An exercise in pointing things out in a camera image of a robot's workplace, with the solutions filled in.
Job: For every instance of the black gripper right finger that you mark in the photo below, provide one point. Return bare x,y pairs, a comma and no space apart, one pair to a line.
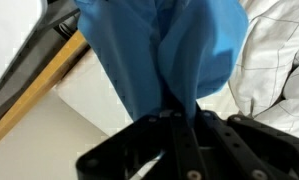
242,150

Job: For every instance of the wooden bed frame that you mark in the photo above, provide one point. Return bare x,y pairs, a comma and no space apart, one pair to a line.
32,96

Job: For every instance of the blue shirt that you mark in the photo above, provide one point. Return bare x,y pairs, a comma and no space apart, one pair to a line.
139,50

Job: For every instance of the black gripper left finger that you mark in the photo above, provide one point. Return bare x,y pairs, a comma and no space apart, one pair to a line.
169,146

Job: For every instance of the white duvet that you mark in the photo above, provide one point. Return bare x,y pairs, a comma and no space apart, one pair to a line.
272,50

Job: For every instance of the white desk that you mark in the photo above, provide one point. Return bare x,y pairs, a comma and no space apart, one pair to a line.
9,33

